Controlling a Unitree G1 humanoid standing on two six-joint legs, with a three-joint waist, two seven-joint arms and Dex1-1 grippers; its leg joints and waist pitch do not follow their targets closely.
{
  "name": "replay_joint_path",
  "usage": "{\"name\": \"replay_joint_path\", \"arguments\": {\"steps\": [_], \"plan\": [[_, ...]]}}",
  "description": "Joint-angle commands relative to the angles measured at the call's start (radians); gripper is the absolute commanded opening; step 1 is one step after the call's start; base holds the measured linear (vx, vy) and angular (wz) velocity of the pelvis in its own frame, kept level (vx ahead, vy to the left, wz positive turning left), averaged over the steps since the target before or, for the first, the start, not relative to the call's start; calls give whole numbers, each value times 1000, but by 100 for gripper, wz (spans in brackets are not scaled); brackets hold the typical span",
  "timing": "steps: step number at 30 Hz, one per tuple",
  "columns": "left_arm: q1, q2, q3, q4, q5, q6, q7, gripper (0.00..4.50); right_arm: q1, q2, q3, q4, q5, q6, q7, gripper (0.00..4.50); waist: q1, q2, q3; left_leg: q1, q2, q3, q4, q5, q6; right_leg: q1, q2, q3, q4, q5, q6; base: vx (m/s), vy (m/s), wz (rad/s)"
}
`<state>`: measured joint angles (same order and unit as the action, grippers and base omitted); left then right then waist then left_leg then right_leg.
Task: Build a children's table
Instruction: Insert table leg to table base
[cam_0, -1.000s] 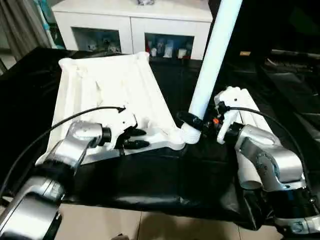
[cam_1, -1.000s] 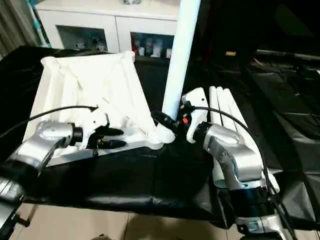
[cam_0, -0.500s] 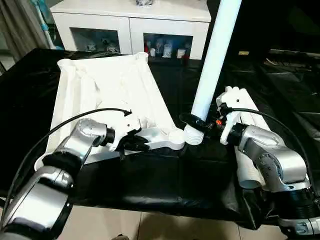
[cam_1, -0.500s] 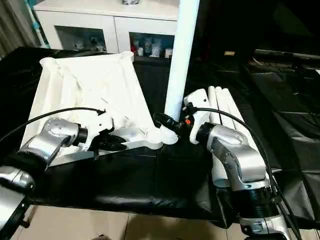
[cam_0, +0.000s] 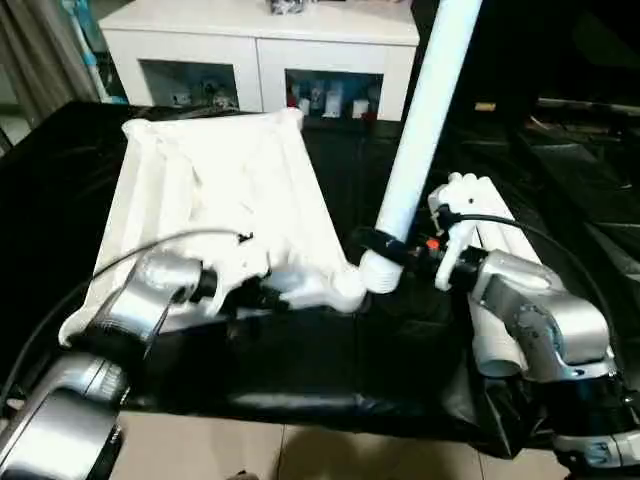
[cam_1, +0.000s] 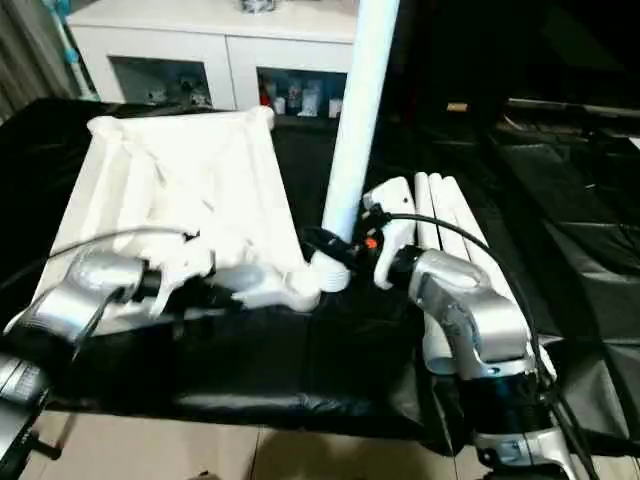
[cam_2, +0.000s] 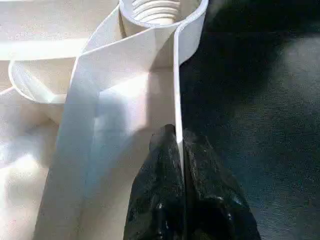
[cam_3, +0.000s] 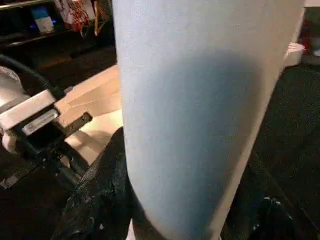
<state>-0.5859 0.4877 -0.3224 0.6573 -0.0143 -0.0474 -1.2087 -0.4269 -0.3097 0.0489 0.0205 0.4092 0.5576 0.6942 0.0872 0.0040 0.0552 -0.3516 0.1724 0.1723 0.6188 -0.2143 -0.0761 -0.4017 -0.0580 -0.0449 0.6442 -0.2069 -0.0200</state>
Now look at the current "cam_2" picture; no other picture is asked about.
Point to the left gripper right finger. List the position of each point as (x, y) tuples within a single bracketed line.
[(215, 210)]

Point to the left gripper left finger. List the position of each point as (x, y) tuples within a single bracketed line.
[(160, 200)]

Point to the white plastic table top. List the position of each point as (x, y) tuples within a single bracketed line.
[(75, 125)]

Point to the black work mat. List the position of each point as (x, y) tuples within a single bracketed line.
[(270, 125)]

